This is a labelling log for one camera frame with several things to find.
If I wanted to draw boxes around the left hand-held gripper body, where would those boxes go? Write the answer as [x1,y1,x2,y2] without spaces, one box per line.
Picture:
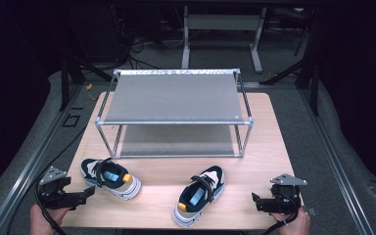
[37,165,86,211]

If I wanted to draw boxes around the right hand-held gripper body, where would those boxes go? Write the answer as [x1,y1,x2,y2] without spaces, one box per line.
[257,173,308,215]

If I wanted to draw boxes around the navy white sneaker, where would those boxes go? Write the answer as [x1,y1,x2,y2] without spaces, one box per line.
[79,158,143,201]
[171,164,226,228]

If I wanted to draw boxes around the grey metal shoe rack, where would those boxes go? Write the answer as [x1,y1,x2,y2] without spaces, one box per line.
[94,68,255,160]

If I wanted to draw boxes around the person's right hand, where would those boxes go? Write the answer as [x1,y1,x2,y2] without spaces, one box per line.
[269,207,311,235]

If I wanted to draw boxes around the person's left hand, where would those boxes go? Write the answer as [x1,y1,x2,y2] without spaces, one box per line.
[29,204,71,235]

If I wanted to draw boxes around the black stand legs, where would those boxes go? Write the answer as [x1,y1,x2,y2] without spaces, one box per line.
[59,53,114,112]
[259,53,321,116]

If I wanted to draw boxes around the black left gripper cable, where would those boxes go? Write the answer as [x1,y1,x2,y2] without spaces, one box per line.
[33,182,67,235]

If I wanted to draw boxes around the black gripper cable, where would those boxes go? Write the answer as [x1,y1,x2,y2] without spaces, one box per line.
[33,182,67,235]
[261,194,302,235]

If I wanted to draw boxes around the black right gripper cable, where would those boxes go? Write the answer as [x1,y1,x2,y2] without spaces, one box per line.
[261,194,302,235]

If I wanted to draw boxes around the grey metal floor rail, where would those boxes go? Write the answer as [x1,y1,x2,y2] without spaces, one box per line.
[0,85,83,235]
[298,87,376,235]

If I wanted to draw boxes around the black floor cable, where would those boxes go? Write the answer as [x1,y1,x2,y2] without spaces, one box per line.
[5,125,87,235]

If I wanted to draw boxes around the tangle of floor cables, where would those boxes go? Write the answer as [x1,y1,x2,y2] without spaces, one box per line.
[120,30,185,71]

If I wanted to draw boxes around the grey metal desk frame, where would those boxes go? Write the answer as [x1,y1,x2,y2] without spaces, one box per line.
[180,4,268,74]

